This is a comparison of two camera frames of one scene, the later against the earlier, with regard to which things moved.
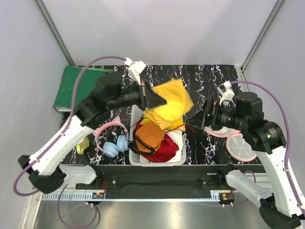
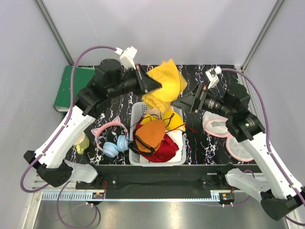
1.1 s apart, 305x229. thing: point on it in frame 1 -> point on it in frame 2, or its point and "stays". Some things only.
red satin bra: (165, 152) stays
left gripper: (148, 98) -> (146, 84)
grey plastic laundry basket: (136, 112) stays
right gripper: (213, 107) -> (188, 102)
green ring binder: (87, 80) stays
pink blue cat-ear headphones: (110, 149) stays
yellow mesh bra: (178, 104) -> (167, 75)
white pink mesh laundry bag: (236, 145) stays
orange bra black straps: (147, 138) stays
